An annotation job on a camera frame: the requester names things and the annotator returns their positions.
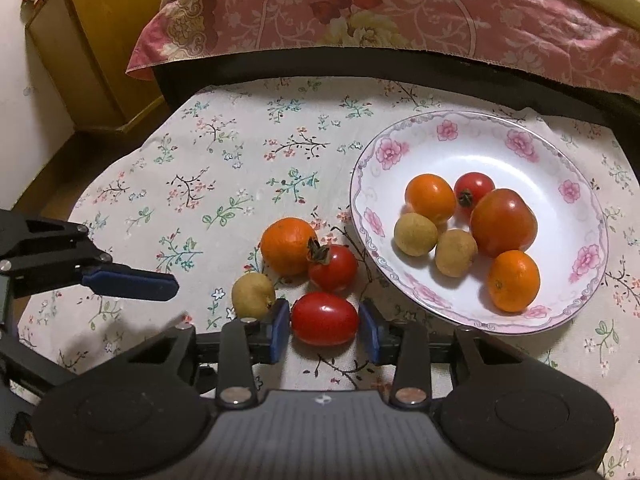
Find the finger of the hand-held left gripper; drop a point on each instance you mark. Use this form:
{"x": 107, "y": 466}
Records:
{"x": 135, "y": 284}
{"x": 30, "y": 362}

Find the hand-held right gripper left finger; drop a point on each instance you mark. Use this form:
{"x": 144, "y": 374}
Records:
{"x": 279, "y": 332}

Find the pink floral bed sheet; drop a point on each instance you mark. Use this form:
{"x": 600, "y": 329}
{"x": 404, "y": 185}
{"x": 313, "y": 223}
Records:
{"x": 400, "y": 5}

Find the tan longan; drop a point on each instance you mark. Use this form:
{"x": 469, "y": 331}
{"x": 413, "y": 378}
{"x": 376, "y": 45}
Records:
{"x": 455, "y": 254}
{"x": 415, "y": 234}
{"x": 252, "y": 295}

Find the dark bed frame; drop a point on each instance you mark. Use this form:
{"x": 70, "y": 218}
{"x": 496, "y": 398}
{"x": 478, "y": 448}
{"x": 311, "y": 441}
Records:
{"x": 210, "y": 75}

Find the wooden desk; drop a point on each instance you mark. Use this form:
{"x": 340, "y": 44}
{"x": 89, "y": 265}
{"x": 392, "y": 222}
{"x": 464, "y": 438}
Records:
{"x": 100, "y": 50}

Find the floral sprig tablecloth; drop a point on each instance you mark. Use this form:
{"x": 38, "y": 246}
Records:
{"x": 225, "y": 160}

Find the red cherry tomato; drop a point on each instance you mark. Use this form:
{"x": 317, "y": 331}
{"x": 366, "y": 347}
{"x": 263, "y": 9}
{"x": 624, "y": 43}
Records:
{"x": 477, "y": 185}
{"x": 335, "y": 270}
{"x": 325, "y": 319}

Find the large red tomato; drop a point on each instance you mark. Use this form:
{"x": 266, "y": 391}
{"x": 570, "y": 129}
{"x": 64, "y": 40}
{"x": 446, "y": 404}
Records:
{"x": 503, "y": 229}

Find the small orange tangerine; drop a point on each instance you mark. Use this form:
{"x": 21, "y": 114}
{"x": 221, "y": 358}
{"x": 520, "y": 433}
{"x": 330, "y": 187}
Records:
{"x": 514, "y": 281}
{"x": 430, "y": 197}
{"x": 287, "y": 247}

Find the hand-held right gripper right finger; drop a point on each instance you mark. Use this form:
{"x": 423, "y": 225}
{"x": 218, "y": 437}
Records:
{"x": 369, "y": 332}

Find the white floral-rimmed plate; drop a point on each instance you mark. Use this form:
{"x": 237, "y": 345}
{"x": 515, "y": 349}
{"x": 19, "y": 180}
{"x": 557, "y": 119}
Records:
{"x": 565, "y": 240}

